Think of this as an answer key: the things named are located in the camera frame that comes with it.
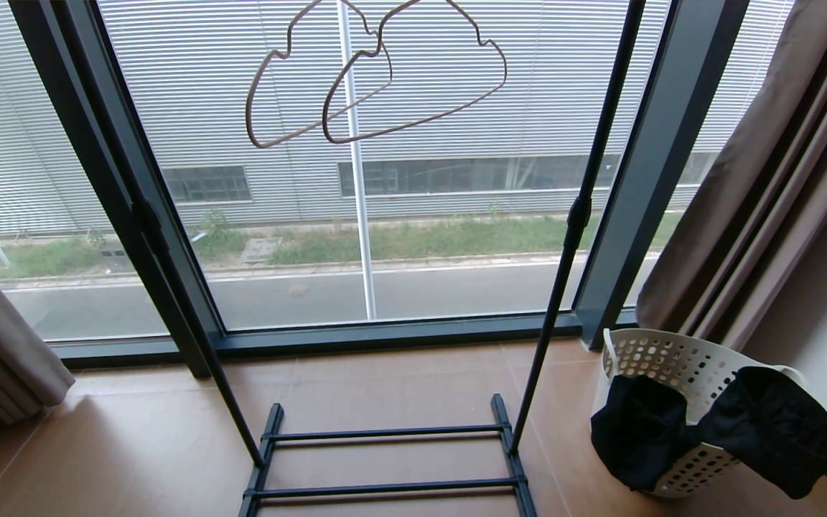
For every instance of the pink clothes hanger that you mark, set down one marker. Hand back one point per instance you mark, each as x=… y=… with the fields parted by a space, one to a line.
x=247 y=118
x=505 y=72

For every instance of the heap of clothes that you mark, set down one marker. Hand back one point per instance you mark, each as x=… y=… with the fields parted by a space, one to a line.
x=636 y=431

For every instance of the black clothes rack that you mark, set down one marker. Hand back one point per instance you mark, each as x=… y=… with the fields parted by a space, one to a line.
x=577 y=215

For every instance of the white laundry basket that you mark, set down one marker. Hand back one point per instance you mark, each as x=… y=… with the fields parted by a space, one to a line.
x=672 y=359

